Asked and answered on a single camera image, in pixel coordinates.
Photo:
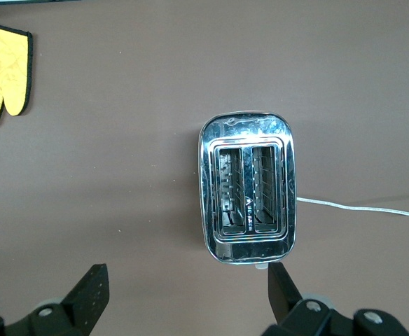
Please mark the chrome and beige toaster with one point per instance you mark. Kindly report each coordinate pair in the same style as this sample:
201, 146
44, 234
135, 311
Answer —
246, 129

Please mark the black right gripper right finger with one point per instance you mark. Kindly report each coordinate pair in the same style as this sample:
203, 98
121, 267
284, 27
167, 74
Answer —
285, 301

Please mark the brown table cover sheet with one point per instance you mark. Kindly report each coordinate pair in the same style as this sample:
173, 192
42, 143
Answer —
120, 175

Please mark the yellow quilted oven mitt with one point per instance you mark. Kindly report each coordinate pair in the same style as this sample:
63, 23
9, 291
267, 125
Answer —
1, 66

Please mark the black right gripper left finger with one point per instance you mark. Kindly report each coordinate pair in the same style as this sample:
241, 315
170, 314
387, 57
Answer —
85, 297

